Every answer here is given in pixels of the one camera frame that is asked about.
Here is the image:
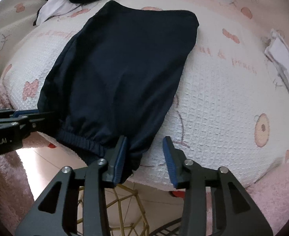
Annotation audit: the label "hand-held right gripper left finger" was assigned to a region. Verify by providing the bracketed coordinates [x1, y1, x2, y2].
[15, 136, 128, 236]

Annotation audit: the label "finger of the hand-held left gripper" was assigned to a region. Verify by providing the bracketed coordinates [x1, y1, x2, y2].
[0, 112, 58, 134]
[0, 109, 39, 121]

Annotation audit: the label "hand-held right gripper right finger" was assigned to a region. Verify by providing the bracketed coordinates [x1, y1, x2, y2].
[163, 136, 274, 236]

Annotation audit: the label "navy white-striped pants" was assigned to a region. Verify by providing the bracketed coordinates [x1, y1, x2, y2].
[37, 0, 200, 177]

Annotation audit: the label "pink cat-print blanket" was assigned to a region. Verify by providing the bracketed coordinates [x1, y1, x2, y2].
[0, 0, 289, 193]

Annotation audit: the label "white shirt dark collar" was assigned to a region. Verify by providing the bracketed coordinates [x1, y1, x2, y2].
[33, 0, 82, 26]

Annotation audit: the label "folded white shirt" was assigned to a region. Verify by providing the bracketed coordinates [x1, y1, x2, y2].
[264, 29, 289, 99]

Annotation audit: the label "black wire rack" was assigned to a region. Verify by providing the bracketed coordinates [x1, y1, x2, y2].
[149, 217, 184, 236]

